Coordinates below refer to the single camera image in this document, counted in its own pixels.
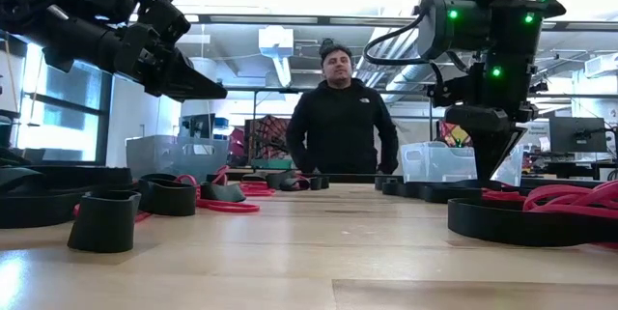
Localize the silver ceiling duct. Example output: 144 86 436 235
354 24 435 103

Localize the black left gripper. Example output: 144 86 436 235
113 22 228 103

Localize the clear plastic basket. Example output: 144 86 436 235
399 140 526 187

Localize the background desk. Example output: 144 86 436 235
525 153 618 181

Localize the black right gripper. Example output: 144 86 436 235
443 104 528 182

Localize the grey translucent plastic basket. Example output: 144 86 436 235
126 134 231 183

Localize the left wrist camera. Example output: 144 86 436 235
137 0 192 48

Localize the red patterned cloth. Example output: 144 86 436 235
243 115 291 161

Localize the black pipe rail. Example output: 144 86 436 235
224 85 618 176

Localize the large window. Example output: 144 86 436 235
16 42 116 164

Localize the colourful patterned quilt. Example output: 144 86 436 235
437 121 472 150

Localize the person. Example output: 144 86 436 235
284 38 401 177

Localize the white wall unit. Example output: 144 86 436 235
582 52 618 80

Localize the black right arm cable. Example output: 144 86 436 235
361 0 443 68

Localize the black background monitor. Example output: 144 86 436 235
548 116 609 154

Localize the white hanging cloth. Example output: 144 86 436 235
395 119 438 145

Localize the grey overhead beam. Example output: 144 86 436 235
185 13 618 30

